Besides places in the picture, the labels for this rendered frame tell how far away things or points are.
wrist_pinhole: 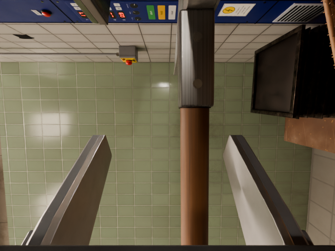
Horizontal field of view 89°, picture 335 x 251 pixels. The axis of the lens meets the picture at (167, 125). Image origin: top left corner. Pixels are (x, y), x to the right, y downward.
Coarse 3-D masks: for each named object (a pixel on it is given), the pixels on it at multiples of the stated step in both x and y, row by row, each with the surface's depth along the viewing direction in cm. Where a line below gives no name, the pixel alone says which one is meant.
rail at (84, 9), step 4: (76, 0) 38; (80, 0) 38; (80, 4) 39; (80, 8) 41; (84, 8) 40; (84, 12) 42; (88, 12) 42; (88, 16) 44; (92, 16) 44; (92, 20) 46; (96, 20) 46
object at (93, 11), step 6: (84, 0) 37; (90, 0) 37; (96, 0) 39; (102, 0) 42; (108, 0) 46; (90, 6) 39; (96, 6) 40; (102, 6) 43; (108, 6) 46; (96, 12) 41; (102, 12) 43; (108, 12) 47; (96, 18) 45; (102, 18) 44; (108, 18) 47
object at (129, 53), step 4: (120, 48) 102; (124, 48) 102; (128, 48) 102; (132, 48) 102; (136, 48) 106; (120, 52) 102; (124, 52) 102; (128, 52) 102; (132, 52) 102; (136, 52) 105; (120, 56) 102; (124, 56) 102; (128, 56) 102; (132, 56) 102; (136, 56) 105; (124, 60) 107; (132, 60) 107; (136, 60) 108
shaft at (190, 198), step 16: (192, 112) 16; (208, 112) 17; (192, 128) 17; (208, 128) 17; (192, 144) 17; (208, 144) 18; (192, 160) 17; (208, 160) 18; (192, 176) 17; (208, 176) 18; (192, 192) 17; (208, 192) 18; (192, 208) 17; (192, 224) 17; (192, 240) 18
